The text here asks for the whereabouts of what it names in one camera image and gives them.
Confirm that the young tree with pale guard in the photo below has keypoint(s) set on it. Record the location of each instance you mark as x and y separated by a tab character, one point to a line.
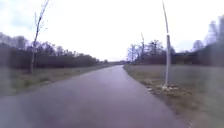
168	56

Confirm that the dark trees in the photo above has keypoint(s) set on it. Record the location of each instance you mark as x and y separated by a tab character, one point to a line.
208	53

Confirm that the dark wood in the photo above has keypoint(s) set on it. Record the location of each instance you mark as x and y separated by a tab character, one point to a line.
56	58

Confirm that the grey asphalt road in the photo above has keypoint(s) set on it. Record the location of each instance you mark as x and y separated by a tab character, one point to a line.
100	100

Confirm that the young bare tree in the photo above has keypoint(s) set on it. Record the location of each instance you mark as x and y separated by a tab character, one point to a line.
33	56

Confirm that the row of trees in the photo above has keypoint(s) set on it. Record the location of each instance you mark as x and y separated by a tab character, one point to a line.
151	51

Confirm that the grass verge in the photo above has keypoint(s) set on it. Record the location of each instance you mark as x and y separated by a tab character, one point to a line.
40	75
193	80

